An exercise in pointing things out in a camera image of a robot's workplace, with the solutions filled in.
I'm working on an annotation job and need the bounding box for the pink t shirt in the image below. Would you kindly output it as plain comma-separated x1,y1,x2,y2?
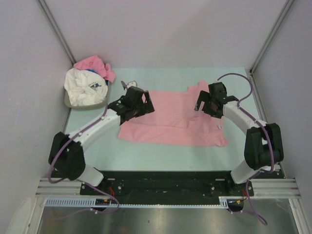
117,80,228,147
74,55,116,83

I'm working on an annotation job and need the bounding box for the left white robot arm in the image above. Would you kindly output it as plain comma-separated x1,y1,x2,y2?
48,86,155,195

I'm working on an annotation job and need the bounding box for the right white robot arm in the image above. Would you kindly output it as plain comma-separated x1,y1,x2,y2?
195,82,284,195

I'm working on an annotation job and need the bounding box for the grey laundry basket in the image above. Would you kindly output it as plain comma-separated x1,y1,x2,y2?
64,81,111,111

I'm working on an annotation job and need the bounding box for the white t shirt in basket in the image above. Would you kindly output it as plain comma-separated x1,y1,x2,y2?
64,68,108,106

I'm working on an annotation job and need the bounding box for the blue garment in basket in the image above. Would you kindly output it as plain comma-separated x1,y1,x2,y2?
86,69,98,74

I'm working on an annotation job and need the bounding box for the pink t shirt in basket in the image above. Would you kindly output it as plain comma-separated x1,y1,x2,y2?
74,55,116,83

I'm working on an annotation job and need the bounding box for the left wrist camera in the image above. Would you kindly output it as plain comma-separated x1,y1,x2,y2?
126,81,137,88

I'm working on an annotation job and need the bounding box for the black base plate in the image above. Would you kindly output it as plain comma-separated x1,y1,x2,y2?
79,170,255,198

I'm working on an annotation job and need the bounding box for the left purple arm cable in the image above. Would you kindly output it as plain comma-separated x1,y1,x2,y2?
47,81,130,184

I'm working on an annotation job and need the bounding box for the slotted grey cable duct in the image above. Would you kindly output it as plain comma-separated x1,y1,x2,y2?
45,195,249,209

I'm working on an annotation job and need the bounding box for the aluminium rail frame left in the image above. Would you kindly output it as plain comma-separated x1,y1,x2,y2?
35,178,82,197

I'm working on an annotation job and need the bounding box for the aluminium rail frame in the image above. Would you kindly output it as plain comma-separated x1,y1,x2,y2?
245,69,301,199
35,178,82,197

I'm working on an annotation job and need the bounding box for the aluminium rail frame right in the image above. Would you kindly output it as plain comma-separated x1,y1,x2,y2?
245,69,301,199

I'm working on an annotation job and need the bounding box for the right corner aluminium post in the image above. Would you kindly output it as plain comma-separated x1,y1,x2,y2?
249,0,296,76

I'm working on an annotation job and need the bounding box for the corner aluminium post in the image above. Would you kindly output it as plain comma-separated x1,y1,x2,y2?
36,0,76,65
249,0,296,76

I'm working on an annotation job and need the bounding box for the left corner aluminium post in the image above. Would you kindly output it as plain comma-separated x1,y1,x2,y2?
36,0,76,65

